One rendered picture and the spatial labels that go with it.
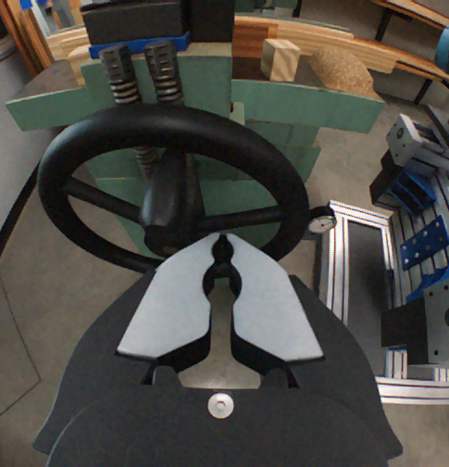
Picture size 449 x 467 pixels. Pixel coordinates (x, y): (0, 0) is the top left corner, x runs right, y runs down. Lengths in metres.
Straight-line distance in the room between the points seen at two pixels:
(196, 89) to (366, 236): 1.05
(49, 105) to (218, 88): 0.29
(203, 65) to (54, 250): 1.36
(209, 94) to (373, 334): 0.96
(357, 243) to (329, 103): 0.84
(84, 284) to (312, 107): 1.19
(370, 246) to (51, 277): 1.63
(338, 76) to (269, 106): 0.11
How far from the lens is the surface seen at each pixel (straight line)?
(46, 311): 1.35
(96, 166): 0.47
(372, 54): 0.54
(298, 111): 0.35
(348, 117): 0.38
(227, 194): 0.46
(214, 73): 0.22
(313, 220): 0.45
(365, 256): 1.10
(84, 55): 0.37
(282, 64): 0.33
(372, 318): 1.02
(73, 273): 1.32
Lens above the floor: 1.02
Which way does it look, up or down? 59 degrees down
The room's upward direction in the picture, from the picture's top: 3 degrees clockwise
